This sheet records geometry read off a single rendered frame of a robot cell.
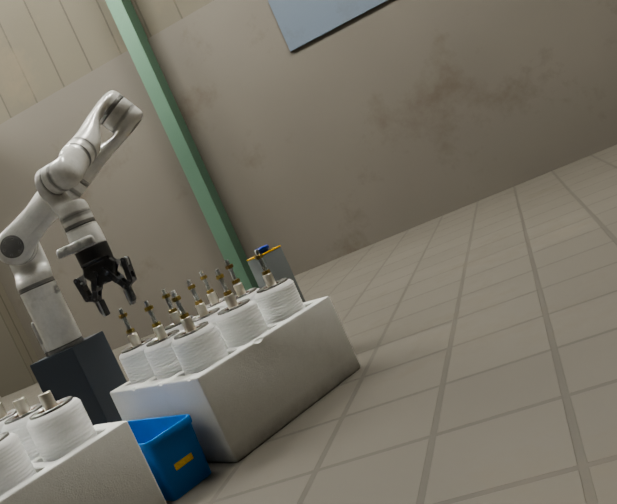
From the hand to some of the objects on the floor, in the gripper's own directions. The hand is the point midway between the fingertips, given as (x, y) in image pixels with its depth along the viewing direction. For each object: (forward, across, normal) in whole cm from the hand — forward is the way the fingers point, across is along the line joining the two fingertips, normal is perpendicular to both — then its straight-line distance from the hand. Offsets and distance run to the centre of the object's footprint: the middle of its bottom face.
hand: (117, 304), depth 154 cm
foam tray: (+36, -17, -3) cm, 39 cm away
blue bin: (+36, -1, +20) cm, 41 cm away
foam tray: (+36, +16, +42) cm, 57 cm away
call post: (+35, -28, -30) cm, 54 cm away
